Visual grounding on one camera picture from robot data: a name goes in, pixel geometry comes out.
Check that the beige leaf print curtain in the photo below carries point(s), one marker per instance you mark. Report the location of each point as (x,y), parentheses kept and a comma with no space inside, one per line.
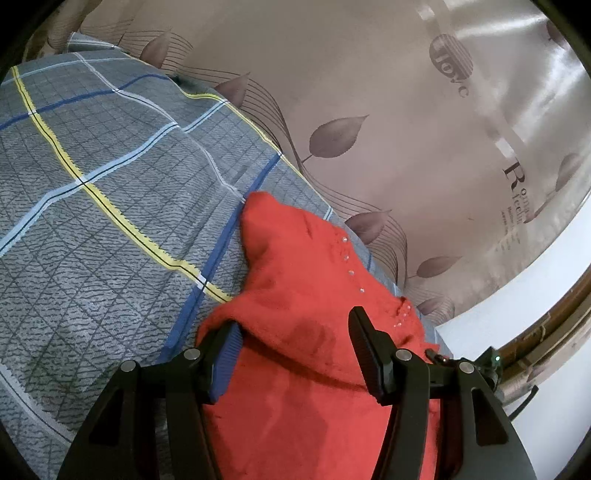
(369,83)

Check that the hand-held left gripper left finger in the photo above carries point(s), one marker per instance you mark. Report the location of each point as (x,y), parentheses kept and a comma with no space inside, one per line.
(225,364)

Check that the red knitted sweater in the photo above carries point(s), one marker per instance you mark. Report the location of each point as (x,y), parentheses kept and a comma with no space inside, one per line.
(300,286)

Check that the brown wooden door frame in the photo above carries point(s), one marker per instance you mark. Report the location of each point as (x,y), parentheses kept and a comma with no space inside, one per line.
(549,323)

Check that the grey plaid bed sheet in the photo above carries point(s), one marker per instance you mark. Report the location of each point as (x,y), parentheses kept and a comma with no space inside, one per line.
(106,198)

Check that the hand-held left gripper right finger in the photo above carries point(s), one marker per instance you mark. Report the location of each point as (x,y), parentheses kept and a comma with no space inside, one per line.
(365,353)

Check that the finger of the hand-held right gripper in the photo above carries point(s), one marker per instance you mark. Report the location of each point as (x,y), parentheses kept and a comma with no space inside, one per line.
(437,356)

